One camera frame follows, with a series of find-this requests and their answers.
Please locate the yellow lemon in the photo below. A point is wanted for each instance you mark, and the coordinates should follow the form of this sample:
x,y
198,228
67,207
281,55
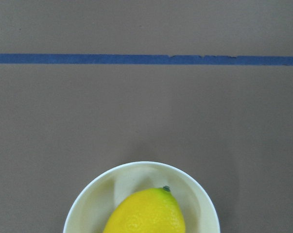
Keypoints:
x,y
153,210

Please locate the white plastic bowl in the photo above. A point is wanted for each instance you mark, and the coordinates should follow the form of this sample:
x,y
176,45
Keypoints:
x,y
92,208

